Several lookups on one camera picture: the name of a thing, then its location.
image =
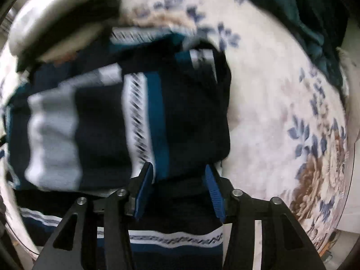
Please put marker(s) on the navy striped knit sweater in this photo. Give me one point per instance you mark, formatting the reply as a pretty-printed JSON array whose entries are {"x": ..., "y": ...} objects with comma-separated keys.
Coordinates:
[{"x": 185, "y": 112}]

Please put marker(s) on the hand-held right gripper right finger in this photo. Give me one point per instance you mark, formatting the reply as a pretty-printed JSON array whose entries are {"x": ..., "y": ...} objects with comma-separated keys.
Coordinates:
[{"x": 214, "y": 194}]

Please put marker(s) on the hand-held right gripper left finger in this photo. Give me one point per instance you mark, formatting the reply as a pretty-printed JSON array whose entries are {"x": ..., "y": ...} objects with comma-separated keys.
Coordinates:
[{"x": 144, "y": 194}]

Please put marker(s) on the dark green cloth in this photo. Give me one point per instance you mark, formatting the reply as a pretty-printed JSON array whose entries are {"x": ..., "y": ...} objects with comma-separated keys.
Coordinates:
[{"x": 295, "y": 11}]

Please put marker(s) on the floral printed blanket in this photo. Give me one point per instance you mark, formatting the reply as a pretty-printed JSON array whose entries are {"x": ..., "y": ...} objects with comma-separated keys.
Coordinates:
[{"x": 267, "y": 90}]

